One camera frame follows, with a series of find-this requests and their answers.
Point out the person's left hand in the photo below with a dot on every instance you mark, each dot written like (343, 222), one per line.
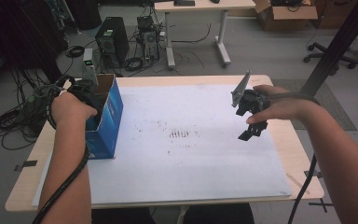
(70, 110)

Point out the black computer tower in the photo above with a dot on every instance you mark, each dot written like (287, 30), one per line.
(113, 40)

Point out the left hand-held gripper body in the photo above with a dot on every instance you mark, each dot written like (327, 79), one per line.
(85, 93)

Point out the white paper sheet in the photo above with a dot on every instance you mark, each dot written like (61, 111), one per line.
(183, 168)

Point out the person's leg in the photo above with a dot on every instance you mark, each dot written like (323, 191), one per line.
(220, 214)
(121, 216)

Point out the small black device box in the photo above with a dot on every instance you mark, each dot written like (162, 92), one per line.
(145, 22)

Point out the black keyboard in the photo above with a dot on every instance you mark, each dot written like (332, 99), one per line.
(184, 2)

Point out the black office chair base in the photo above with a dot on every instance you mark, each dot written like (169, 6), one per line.
(329, 56)

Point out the beige tape strip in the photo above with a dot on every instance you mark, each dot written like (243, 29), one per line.
(295, 182)

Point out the person's left leg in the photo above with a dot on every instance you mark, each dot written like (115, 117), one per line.
(121, 216)

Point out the blue cardboard box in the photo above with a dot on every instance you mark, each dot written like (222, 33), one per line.
(112, 124)

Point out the person's right leg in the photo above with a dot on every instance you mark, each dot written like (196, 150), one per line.
(220, 214)

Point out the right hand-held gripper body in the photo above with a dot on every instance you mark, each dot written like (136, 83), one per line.
(251, 104)

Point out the grey open computer case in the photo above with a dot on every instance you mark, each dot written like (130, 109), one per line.
(150, 45)

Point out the white desk with light top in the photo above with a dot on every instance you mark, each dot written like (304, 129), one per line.
(205, 4)

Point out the person's right hand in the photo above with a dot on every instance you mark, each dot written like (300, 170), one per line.
(287, 107)

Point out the open brown cardboard box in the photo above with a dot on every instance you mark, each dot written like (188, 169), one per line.
(287, 17)

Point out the dark curtain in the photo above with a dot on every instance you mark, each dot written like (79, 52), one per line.
(21, 31)

